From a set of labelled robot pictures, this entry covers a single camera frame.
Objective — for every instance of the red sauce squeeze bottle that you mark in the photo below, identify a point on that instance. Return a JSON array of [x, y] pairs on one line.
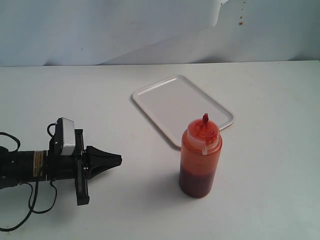
[[201, 146]]

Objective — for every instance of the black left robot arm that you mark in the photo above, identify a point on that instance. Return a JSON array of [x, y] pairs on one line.
[[18, 167]]

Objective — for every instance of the white rectangular plastic tray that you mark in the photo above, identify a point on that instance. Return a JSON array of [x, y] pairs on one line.
[[171, 104]]

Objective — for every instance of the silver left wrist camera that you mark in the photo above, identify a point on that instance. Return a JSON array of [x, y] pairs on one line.
[[63, 139]]

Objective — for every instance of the white backdrop sheet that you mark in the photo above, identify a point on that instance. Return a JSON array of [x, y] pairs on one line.
[[137, 32]]

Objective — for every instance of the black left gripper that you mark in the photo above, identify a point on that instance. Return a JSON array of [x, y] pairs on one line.
[[75, 166]]

